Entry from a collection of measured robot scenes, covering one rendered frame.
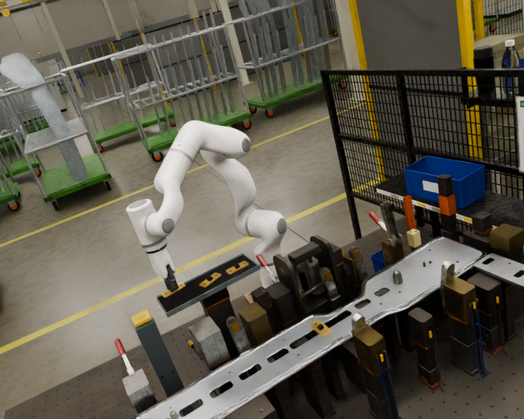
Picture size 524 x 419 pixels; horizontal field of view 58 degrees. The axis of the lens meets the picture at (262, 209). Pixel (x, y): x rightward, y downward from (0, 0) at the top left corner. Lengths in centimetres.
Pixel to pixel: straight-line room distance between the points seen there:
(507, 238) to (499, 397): 53
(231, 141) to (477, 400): 118
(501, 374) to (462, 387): 14
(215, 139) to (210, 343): 70
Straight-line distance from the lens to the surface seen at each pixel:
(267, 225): 189
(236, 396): 149
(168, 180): 157
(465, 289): 162
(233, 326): 159
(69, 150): 758
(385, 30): 414
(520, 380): 183
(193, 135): 165
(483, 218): 192
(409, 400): 177
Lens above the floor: 202
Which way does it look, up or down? 23 degrees down
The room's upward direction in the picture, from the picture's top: 17 degrees counter-clockwise
